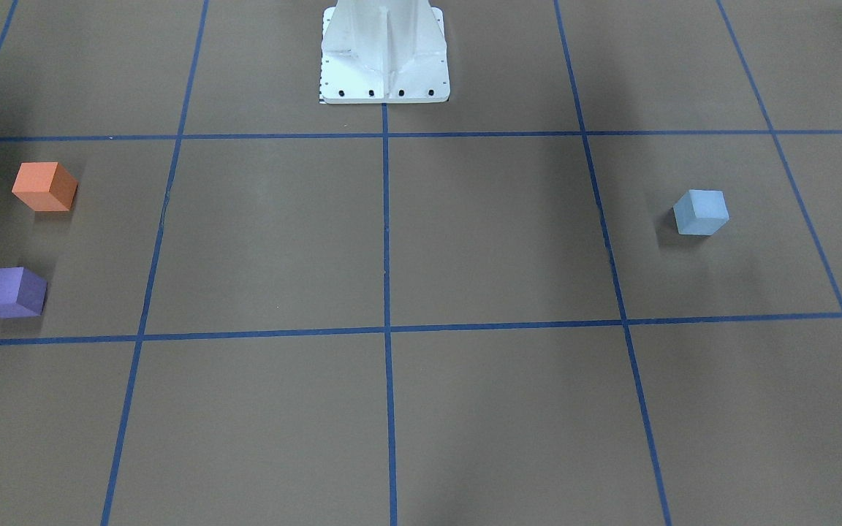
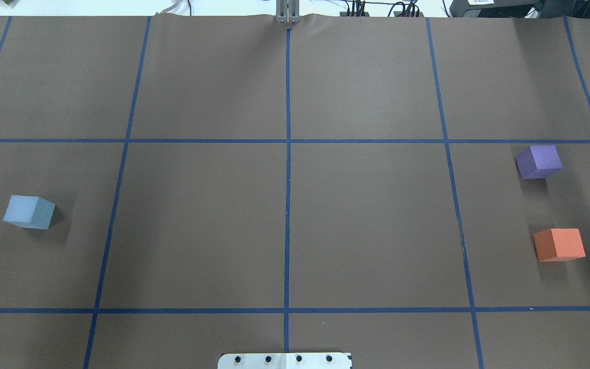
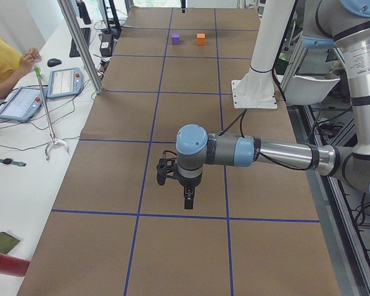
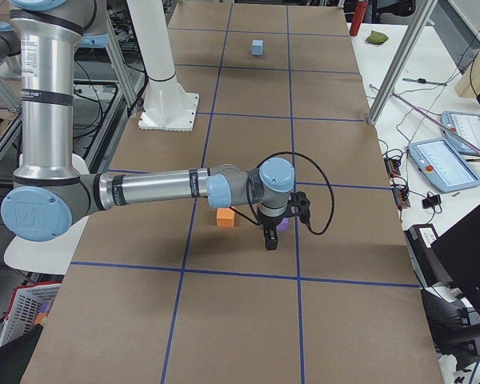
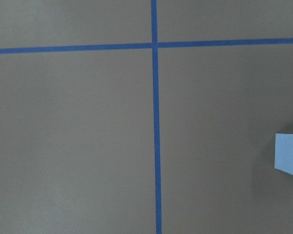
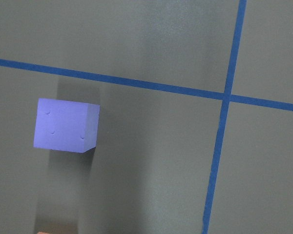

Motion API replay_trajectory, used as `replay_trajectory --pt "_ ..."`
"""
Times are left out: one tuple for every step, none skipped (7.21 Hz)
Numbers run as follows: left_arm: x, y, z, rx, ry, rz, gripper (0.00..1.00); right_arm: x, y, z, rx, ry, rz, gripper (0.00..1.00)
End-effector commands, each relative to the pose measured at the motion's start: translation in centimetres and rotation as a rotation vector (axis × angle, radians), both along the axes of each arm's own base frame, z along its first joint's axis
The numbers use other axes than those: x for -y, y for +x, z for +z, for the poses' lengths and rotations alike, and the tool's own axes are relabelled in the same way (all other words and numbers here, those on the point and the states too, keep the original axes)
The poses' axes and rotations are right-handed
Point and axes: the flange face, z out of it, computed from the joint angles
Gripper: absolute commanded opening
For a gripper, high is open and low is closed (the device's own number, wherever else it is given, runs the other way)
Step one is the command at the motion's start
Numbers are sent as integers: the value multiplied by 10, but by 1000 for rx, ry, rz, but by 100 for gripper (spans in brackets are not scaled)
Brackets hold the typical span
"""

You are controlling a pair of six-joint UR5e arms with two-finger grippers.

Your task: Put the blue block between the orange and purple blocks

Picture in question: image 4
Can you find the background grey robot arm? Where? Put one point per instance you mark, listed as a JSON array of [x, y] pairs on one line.
[[10, 49]]

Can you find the orange black electronics board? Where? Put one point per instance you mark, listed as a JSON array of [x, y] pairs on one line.
[[398, 184]]

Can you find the aluminium frame post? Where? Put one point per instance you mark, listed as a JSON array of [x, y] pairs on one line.
[[410, 37]]

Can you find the orange foam block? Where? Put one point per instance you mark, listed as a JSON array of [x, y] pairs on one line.
[[225, 217]]

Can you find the blue teach pendant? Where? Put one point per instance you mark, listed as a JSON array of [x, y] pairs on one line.
[[444, 168], [465, 125]]

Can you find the purple foam block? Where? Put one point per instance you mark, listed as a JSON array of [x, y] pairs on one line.
[[284, 225]]

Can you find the green bean bag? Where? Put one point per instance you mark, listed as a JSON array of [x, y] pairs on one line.
[[376, 38]]

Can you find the green handled grabber stick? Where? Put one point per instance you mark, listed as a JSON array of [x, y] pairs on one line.
[[437, 123]]

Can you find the black laptop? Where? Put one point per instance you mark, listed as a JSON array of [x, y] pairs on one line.
[[458, 250]]

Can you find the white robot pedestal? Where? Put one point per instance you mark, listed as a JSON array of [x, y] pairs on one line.
[[166, 105]]

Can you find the red bottle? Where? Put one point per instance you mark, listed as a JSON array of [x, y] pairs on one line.
[[357, 19]]

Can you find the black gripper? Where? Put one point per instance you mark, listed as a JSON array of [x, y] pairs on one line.
[[270, 223]]

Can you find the far blue teach pendant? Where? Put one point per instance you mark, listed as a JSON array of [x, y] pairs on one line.
[[465, 125]]

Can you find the white perforated basket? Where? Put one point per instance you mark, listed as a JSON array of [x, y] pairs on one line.
[[25, 305]]

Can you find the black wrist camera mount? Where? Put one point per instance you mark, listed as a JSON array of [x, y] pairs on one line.
[[299, 206]]

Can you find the light blue foam block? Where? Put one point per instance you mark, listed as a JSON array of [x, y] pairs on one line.
[[257, 47]]

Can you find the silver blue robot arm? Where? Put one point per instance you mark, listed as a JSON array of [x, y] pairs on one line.
[[50, 33]]

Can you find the near blue teach pendant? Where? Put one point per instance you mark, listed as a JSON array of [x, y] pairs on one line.
[[444, 168]]

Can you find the white plastic chair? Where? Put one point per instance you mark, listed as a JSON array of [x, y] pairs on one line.
[[44, 256]]

